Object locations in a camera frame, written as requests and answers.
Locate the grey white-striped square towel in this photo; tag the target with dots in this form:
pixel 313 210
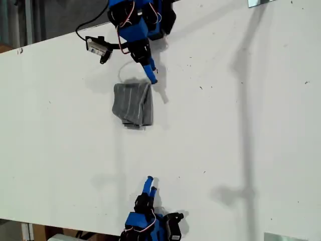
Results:
pixel 133 105

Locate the white box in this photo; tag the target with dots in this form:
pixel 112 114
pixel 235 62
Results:
pixel 62 238

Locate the white table leg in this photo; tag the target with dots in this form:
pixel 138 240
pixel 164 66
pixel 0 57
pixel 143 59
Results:
pixel 26 232

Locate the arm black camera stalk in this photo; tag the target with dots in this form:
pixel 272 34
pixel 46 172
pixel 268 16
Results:
pixel 118 46

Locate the arm camera box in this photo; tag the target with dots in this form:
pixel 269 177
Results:
pixel 174 226
pixel 97 49

